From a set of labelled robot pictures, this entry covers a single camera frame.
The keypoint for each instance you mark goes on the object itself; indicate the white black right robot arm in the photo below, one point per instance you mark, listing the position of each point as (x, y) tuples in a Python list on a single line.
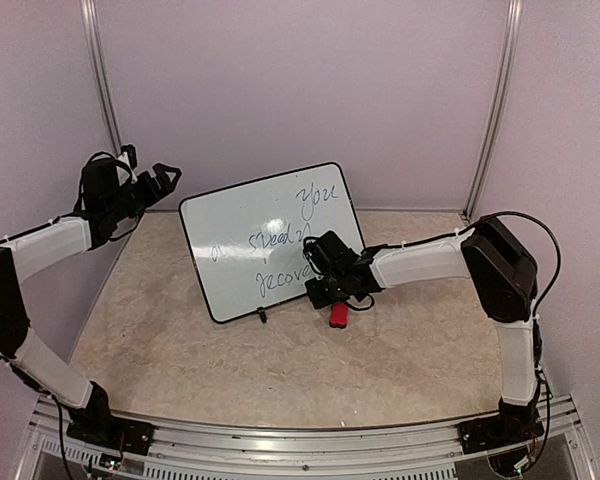
[(502, 270)]

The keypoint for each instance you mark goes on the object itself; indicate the aluminium corner post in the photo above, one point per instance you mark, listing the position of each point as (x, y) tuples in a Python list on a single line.
[(97, 59), (497, 106)]

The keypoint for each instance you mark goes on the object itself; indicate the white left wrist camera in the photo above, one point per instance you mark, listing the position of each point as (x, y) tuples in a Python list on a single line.
[(129, 159)]

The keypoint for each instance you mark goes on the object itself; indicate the white whiteboard black frame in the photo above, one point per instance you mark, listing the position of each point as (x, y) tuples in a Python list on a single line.
[(246, 240)]

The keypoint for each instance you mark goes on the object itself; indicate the aluminium right corner post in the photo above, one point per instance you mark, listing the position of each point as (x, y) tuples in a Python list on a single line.
[(497, 106)]

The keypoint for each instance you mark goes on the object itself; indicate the black wire easel stand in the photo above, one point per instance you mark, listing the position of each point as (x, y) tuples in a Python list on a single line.
[(261, 312)]

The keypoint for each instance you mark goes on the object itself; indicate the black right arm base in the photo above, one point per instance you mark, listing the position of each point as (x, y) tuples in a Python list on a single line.
[(512, 424)]

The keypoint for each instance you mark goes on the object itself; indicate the red black whiteboard eraser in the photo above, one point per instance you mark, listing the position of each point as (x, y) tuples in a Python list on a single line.
[(339, 316)]

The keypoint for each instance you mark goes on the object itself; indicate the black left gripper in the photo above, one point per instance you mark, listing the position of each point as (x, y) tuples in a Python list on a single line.
[(164, 185)]

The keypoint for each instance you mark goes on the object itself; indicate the aluminium left corner post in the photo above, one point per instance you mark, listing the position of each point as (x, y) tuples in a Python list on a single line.
[(97, 59)]

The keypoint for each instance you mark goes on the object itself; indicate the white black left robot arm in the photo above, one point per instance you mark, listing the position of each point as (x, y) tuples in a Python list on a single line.
[(24, 256)]

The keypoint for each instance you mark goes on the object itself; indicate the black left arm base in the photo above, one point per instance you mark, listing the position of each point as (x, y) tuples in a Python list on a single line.
[(95, 424)]

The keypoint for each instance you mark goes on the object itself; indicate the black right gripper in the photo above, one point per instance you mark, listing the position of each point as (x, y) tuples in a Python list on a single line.
[(316, 300)]

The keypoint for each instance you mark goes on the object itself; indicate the aluminium front rail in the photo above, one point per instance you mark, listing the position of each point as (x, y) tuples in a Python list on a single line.
[(193, 450)]

